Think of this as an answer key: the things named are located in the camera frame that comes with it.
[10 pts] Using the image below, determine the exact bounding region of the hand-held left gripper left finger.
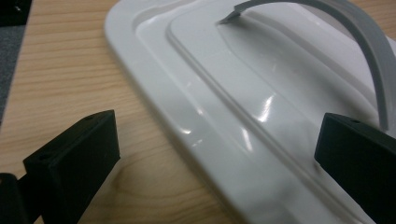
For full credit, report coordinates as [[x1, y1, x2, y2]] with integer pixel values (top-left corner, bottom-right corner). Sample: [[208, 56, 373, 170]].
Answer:
[[21, 109, 121, 224]]

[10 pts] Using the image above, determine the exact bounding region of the white plastic lid grey handle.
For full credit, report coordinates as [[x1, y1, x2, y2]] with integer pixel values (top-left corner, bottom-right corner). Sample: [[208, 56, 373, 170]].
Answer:
[[104, 0, 396, 224]]

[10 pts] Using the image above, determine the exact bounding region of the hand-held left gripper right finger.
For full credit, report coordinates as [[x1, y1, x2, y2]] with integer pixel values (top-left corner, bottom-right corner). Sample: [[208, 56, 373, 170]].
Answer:
[[313, 112, 396, 224]]

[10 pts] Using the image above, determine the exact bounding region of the black object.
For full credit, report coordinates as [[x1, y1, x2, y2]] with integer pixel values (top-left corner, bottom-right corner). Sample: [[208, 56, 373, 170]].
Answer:
[[0, 0, 34, 28]]

